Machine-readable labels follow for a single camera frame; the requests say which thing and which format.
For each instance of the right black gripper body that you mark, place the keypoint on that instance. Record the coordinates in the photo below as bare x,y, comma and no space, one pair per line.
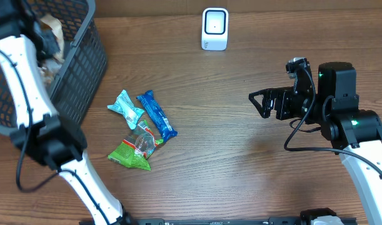
292,104

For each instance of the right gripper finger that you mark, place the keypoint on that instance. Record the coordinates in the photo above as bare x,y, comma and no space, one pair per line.
267,93
264,107

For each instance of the beige snack pouch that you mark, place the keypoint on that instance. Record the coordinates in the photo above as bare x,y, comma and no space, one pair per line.
52,57

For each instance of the light green wipes packet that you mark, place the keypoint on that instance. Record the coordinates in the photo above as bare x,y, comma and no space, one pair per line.
124,106

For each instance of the blue snack bar wrapper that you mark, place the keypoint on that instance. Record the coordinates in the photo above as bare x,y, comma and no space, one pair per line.
157,115

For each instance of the green snack bag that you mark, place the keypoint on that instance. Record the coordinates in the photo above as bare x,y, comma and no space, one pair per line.
136,148

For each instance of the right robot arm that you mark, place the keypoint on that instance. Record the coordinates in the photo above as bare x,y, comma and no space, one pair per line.
355,134

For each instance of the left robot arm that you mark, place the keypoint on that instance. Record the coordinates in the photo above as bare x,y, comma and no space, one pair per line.
42,133

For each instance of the white barcode scanner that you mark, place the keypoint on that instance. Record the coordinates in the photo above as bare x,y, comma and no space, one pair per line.
214,32

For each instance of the grey plastic mesh basket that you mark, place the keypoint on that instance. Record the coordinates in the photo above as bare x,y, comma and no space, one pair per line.
85,62

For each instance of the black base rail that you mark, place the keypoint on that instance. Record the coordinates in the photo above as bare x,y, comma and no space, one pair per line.
269,221

